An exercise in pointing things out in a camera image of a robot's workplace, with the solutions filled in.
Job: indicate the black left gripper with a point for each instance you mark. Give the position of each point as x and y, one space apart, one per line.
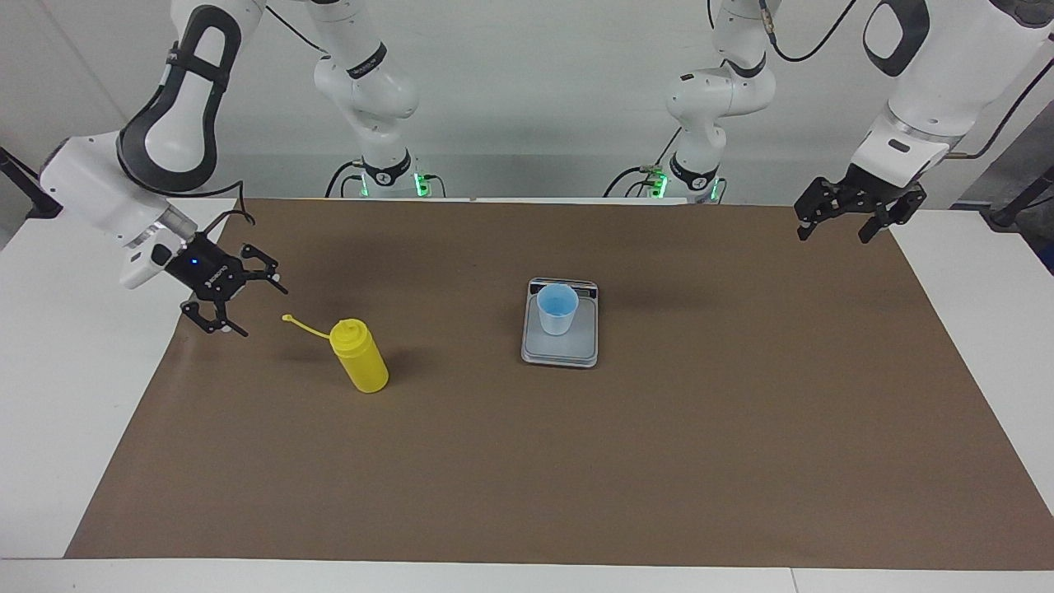
869 189

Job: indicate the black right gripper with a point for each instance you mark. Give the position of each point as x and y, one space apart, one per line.
206 268

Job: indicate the yellow squeeze bottle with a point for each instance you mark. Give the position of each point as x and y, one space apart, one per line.
362 362

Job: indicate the light blue plastic cup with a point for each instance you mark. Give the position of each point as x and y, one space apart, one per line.
557 317

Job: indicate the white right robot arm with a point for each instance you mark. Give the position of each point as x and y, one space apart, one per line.
82 181

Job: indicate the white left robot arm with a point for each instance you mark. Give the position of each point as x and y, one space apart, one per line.
939 74

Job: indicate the silver digital kitchen scale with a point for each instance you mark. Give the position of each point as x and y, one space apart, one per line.
568 350

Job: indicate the black clamp stand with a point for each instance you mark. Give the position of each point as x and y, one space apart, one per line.
1005 216
41 206

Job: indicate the dark blue object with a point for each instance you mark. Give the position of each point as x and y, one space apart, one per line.
1049 259

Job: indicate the brown paper table mat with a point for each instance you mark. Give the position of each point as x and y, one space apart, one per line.
527 461

